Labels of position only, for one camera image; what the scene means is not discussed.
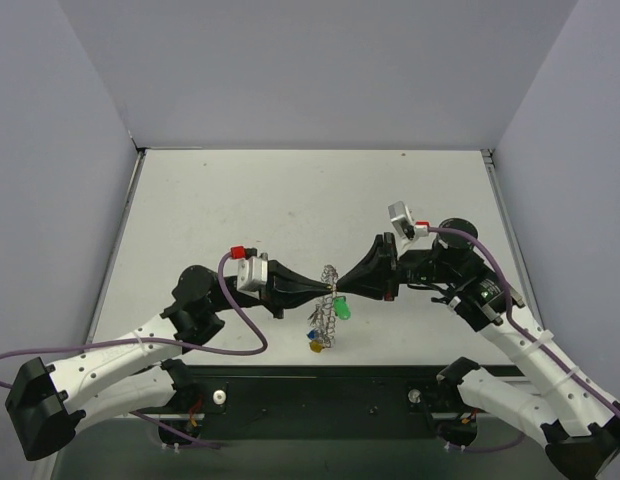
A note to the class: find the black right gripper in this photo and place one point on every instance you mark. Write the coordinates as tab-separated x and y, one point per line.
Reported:
388	267

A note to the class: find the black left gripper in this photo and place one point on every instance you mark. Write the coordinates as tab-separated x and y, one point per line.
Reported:
275	291

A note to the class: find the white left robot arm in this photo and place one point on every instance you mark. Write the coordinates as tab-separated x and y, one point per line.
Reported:
48	404

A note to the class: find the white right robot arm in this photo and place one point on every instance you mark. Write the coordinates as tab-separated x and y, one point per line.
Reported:
576	422

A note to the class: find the yellow key tag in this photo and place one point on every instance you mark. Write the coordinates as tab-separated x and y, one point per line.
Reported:
316	346

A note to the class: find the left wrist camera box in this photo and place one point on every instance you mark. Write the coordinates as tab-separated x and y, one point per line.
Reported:
252	274

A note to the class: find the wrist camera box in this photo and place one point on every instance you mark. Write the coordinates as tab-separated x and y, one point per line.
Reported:
402	215
252	274

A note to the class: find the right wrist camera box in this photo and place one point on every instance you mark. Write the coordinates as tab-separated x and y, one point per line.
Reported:
402	215

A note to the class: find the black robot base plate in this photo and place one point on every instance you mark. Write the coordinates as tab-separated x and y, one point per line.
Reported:
319	403

